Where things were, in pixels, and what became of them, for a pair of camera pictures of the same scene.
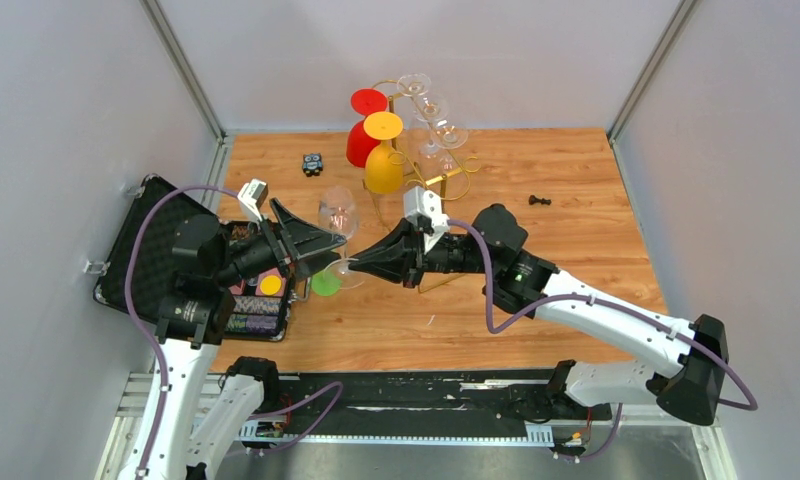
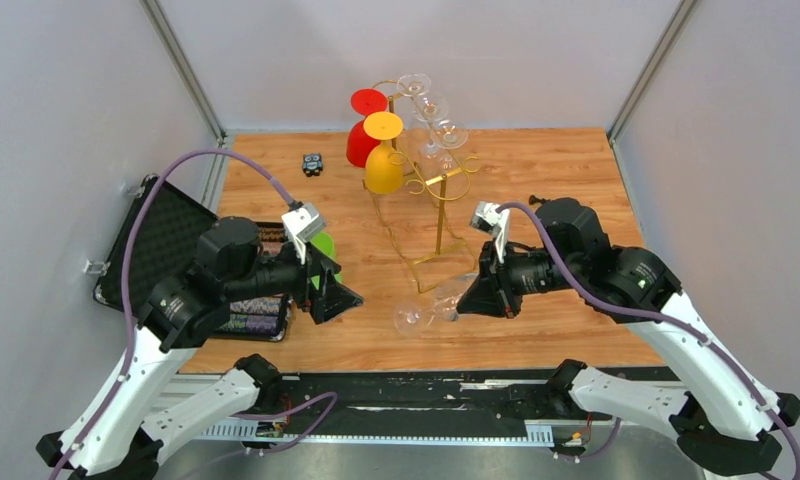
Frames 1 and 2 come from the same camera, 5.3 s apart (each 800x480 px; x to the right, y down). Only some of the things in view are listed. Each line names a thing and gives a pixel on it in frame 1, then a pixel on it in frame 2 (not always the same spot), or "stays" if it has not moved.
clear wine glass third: x=449 y=137 stays
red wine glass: x=365 y=102 stays
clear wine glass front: x=338 y=212 → x=410 y=317
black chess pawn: x=533 y=200 stays
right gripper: x=399 y=257 → x=491 y=292
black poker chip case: x=264 y=300 stays
